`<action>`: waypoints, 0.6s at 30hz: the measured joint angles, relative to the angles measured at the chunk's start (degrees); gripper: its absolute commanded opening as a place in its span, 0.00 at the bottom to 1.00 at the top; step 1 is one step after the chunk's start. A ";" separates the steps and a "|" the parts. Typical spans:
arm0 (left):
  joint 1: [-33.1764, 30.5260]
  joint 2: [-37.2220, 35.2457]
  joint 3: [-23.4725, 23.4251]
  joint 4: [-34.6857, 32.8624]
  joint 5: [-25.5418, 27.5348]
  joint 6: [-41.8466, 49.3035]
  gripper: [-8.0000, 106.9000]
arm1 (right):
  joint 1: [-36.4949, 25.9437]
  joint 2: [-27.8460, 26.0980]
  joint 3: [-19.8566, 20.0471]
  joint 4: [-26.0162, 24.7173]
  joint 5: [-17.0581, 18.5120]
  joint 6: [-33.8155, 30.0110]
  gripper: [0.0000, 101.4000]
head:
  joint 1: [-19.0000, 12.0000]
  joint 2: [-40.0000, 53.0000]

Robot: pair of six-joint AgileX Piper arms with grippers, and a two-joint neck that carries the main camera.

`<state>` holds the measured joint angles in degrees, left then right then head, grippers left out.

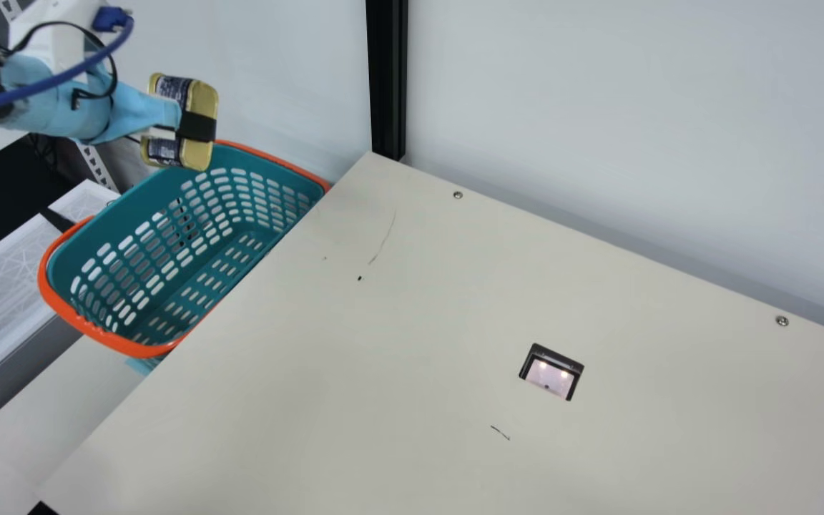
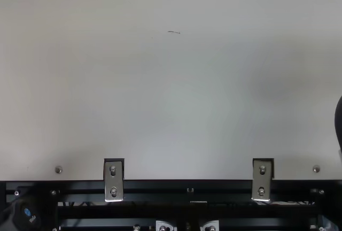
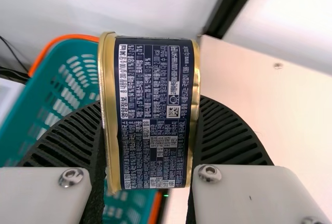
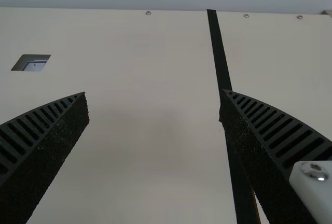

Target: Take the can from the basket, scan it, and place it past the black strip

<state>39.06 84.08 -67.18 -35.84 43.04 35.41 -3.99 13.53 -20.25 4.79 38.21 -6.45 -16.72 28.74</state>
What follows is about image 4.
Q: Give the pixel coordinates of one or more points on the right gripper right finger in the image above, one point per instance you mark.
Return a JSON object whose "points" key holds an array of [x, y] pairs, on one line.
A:
{"points": [[259, 151]]}

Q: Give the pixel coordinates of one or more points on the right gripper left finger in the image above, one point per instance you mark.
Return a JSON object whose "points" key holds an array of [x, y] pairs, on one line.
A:
{"points": [[39, 156]]}

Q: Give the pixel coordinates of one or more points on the black strip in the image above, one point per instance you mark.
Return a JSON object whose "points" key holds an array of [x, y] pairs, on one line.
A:
{"points": [[218, 53]]}

